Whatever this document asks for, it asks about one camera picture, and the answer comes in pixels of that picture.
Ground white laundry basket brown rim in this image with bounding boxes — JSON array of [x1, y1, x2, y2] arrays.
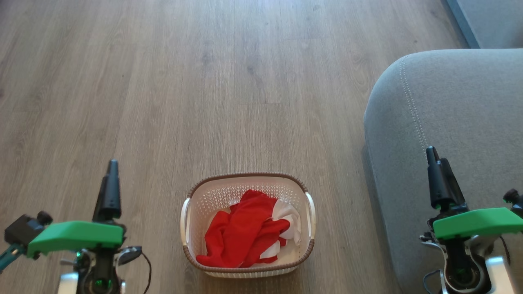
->
[[180, 172, 317, 279]]

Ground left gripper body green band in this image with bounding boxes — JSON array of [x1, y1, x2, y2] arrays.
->
[[27, 220, 125, 260]]

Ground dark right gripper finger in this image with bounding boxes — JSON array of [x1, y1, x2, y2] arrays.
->
[[440, 158, 469, 214], [426, 146, 455, 209]]

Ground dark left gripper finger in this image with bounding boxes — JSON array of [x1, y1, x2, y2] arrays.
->
[[92, 159, 122, 224]]

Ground red and white garment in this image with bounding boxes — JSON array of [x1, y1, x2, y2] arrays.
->
[[196, 189, 302, 269]]

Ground grey fabric sofa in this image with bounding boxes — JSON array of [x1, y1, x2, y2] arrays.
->
[[363, 48, 523, 294]]

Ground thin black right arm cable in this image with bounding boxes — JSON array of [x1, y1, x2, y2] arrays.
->
[[422, 269, 443, 294]]

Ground teal left camera cable plug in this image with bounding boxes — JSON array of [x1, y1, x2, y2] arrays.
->
[[0, 244, 26, 273]]

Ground grey-blue baseboard strip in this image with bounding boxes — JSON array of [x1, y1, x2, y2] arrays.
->
[[445, 0, 481, 49]]

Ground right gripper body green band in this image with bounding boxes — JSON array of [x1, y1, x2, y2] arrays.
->
[[432, 207, 523, 241]]

